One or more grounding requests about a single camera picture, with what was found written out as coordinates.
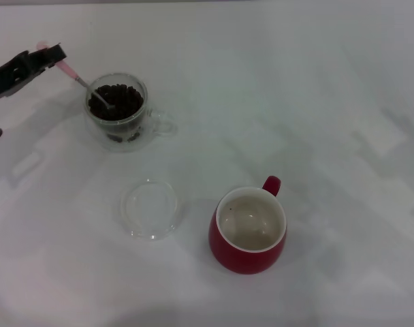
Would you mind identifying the clear glass cup with handle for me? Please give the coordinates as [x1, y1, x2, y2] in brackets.
[83, 72, 178, 153]

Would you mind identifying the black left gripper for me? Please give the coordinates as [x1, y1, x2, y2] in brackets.
[0, 42, 67, 105]

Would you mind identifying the pink handled metal spoon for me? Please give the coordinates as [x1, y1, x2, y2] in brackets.
[36, 41, 115, 110]

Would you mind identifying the clear glass saucer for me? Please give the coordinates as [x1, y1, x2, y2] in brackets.
[121, 177, 179, 241]

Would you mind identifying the pile of coffee beans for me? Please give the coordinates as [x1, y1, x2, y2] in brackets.
[88, 83, 144, 122]

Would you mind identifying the red mug white inside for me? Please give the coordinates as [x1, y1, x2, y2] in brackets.
[208, 175, 288, 275]

